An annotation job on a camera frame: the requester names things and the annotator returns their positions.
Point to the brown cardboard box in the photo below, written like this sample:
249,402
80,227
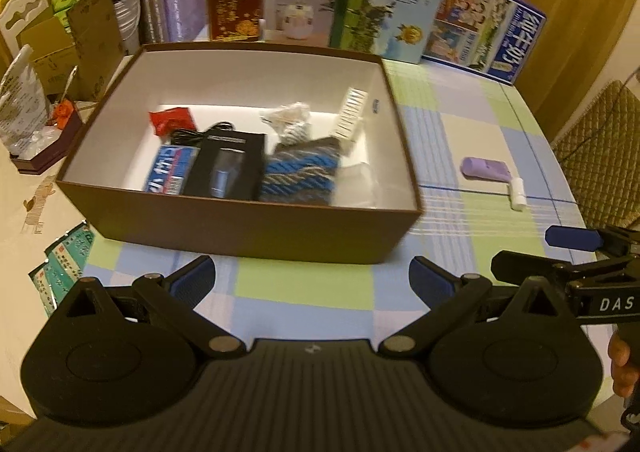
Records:
85,47

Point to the clear wrapped white item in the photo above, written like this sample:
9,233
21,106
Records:
287,122

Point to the blue card pack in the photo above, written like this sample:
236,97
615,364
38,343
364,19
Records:
167,172

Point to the small white tube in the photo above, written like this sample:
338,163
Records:
517,193

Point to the woven chair cushion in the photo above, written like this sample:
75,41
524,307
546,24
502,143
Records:
600,152

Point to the striped knitted sock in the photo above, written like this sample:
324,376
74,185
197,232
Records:
300,172

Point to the clear plastic packet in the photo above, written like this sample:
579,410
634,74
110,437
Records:
357,184

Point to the green tissue pack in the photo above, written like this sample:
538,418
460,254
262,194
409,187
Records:
64,1
62,18

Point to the brown storage box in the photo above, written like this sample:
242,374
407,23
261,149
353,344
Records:
250,232

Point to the black shaver box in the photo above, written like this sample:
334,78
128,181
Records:
225,167

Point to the blue printed carton box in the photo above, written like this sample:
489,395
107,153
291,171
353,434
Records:
480,32

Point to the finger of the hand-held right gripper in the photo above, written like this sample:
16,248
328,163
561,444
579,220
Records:
572,237
530,264

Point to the white paper bag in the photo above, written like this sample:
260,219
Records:
127,15

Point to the dark red tray box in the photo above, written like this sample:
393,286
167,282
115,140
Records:
42,155

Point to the clear plastic bag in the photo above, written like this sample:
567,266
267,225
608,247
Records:
17,102

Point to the red gift box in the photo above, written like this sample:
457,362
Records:
235,7

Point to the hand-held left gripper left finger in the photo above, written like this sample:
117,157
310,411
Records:
192,279

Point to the orange flower ornament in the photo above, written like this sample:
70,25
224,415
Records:
63,112

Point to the white ribbed box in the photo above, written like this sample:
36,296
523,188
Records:
350,117

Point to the white chair back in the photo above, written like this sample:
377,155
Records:
17,15

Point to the purple white handheld device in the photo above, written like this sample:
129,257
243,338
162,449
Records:
482,168

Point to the person's right hand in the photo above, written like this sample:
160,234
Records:
625,377

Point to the red snack packet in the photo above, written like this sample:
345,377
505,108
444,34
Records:
172,121

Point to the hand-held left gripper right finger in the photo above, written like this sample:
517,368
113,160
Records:
430,277

